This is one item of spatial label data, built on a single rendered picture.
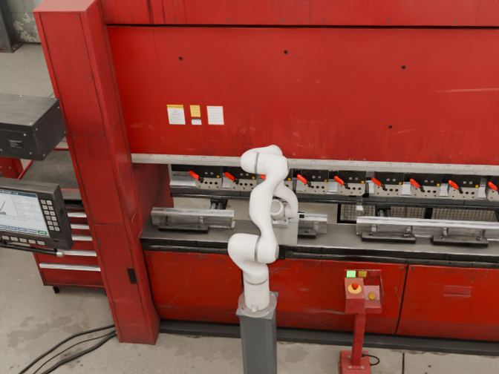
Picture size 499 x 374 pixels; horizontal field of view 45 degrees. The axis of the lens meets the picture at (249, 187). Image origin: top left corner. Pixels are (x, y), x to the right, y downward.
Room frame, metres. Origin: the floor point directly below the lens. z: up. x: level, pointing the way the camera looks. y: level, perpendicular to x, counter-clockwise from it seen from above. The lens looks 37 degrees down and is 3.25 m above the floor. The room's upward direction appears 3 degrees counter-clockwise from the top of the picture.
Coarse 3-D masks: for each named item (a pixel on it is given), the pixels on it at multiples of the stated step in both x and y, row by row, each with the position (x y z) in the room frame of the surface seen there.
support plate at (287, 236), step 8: (296, 216) 2.72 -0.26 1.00; (272, 224) 2.66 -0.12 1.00; (288, 224) 2.65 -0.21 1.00; (296, 224) 2.65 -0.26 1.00; (280, 232) 2.59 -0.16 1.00; (288, 232) 2.58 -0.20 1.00; (296, 232) 2.58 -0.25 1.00; (280, 240) 2.52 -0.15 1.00; (288, 240) 2.51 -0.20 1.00; (296, 240) 2.51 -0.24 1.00
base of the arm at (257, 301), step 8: (248, 288) 2.02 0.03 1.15; (256, 288) 2.01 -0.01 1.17; (264, 288) 2.02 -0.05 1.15; (240, 296) 2.11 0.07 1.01; (248, 296) 2.03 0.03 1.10; (256, 296) 2.01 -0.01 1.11; (264, 296) 2.02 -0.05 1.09; (272, 296) 2.10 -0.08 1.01; (240, 304) 2.06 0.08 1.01; (248, 304) 2.03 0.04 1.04; (256, 304) 2.01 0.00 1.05; (264, 304) 2.02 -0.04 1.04; (272, 304) 2.04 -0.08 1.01; (248, 312) 2.00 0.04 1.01; (256, 312) 2.00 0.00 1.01; (264, 312) 1.99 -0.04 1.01
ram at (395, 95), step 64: (128, 64) 2.85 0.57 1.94; (192, 64) 2.80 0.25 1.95; (256, 64) 2.75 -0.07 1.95; (320, 64) 2.70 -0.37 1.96; (384, 64) 2.66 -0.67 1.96; (448, 64) 2.61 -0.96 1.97; (128, 128) 2.86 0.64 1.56; (192, 128) 2.80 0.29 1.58; (256, 128) 2.75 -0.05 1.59; (320, 128) 2.70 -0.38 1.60; (384, 128) 2.65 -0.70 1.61; (448, 128) 2.60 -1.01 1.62
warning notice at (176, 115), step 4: (168, 108) 2.82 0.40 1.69; (172, 108) 2.82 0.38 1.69; (176, 108) 2.81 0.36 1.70; (180, 108) 2.81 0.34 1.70; (168, 112) 2.82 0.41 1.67; (172, 112) 2.82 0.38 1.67; (176, 112) 2.81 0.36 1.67; (180, 112) 2.81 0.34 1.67; (172, 116) 2.82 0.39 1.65; (176, 116) 2.81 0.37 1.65; (180, 116) 2.81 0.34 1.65; (172, 120) 2.82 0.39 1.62; (176, 120) 2.82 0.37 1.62; (180, 120) 2.81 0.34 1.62; (184, 120) 2.81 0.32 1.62
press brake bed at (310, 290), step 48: (192, 288) 2.71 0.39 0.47; (240, 288) 2.66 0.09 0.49; (288, 288) 2.62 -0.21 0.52; (336, 288) 2.57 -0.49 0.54; (384, 288) 2.53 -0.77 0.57; (432, 288) 2.49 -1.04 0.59; (480, 288) 2.45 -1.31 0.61; (240, 336) 2.68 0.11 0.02; (288, 336) 2.63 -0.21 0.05; (336, 336) 2.61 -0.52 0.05; (384, 336) 2.59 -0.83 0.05; (432, 336) 2.52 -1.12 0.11; (480, 336) 2.47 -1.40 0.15
